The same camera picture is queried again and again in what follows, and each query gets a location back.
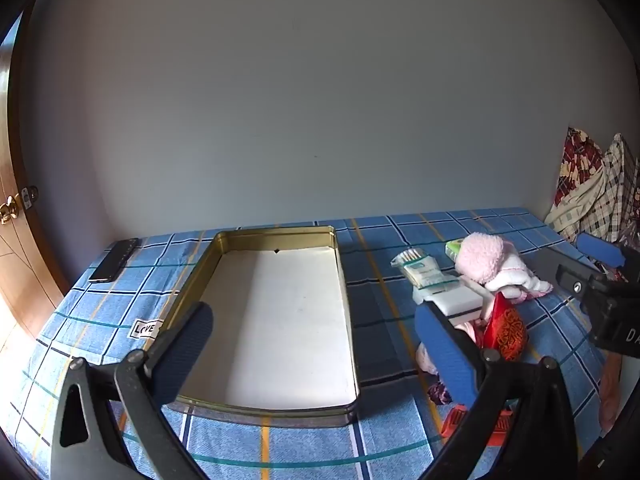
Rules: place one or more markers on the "dark purple cloth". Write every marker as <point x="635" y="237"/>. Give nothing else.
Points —
<point x="440" y="394"/>

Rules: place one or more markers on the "cotton swab packet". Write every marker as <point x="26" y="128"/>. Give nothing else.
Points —
<point x="417" y="267"/>

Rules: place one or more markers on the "red embroidered pouch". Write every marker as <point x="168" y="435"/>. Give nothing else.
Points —
<point x="507" y="332"/>

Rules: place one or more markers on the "plaid blanket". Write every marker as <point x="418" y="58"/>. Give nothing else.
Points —
<point x="615" y="195"/>

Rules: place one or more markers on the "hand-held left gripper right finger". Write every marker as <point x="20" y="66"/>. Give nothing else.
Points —
<point x="442" y="345"/>

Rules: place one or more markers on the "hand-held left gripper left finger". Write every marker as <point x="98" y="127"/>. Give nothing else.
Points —
<point x="185" y="345"/>

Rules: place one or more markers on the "black smartphone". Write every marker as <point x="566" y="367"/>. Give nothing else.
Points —
<point x="115" y="260"/>

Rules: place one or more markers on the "person's right hand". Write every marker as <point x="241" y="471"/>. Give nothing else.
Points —
<point x="610" y="390"/>

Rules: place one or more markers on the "blue plaid bed sheet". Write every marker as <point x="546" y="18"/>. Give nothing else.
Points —
<point x="385" y="270"/>

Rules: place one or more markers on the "brass door knob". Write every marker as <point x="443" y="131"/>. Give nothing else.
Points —
<point x="9" y="210"/>

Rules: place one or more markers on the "gold metal tin box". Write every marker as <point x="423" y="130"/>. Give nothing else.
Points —
<point x="280" y="310"/>

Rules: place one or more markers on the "wooden door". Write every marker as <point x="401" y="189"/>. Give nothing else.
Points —
<point x="20" y="270"/>

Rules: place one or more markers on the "green tissue packet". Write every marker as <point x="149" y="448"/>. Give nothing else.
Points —
<point x="454" y="250"/>

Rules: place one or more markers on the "door latch plate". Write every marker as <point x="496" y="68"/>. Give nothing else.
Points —
<point x="29" y="196"/>

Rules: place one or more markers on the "pink fluffy sock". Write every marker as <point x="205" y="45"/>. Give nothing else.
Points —
<point x="427" y="360"/>
<point x="482" y="260"/>

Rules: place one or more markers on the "orange red object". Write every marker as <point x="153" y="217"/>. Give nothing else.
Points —
<point x="502" y="427"/>

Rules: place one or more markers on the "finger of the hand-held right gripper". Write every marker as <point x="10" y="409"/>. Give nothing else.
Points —
<point x="565" y="272"/>
<point x="600" y="250"/>

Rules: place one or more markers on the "white sponge block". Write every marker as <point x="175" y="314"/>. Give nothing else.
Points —
<point x="460" y="302"/>

